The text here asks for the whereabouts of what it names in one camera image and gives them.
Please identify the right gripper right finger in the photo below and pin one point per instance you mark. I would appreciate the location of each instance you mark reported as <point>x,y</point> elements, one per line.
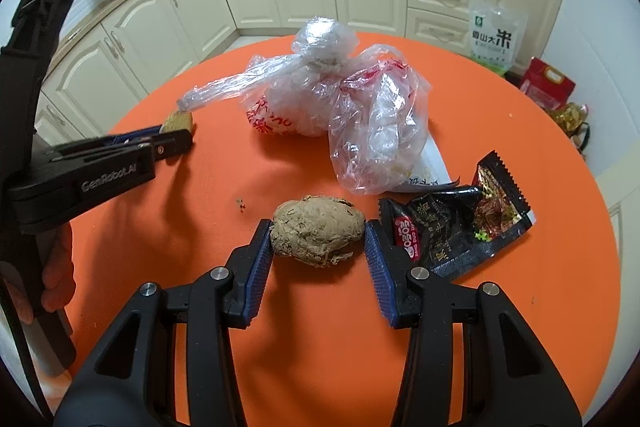
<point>388,265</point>

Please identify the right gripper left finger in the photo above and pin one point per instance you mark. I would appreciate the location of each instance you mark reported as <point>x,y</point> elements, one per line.
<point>250,266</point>

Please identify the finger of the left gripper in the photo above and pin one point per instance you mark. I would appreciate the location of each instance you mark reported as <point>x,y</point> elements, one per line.
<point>133,135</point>
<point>171,144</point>

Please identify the black red snack wrapper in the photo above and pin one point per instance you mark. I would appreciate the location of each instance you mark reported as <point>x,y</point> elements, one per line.
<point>452,229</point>

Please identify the white striped snack wrapper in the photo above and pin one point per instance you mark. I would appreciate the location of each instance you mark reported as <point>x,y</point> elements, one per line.
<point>429,174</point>

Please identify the clear plastic bag red print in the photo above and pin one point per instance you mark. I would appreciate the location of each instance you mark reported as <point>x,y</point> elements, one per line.
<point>371,105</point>

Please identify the cream kitchen cabinets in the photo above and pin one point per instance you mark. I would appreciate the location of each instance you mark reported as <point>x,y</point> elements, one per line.
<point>132,47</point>

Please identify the person left hand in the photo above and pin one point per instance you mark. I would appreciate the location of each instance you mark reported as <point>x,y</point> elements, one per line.
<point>57,278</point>

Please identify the cardboard box with bottles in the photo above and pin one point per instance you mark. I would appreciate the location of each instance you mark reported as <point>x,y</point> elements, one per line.
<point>572,119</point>

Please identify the red gift box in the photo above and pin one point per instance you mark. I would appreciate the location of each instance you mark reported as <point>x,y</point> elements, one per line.
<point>545,85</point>

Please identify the white door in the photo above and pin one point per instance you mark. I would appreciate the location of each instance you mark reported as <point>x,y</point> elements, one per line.
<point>619,186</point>

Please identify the white green rice bag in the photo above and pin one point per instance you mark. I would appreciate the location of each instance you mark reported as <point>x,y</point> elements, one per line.
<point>496,35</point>

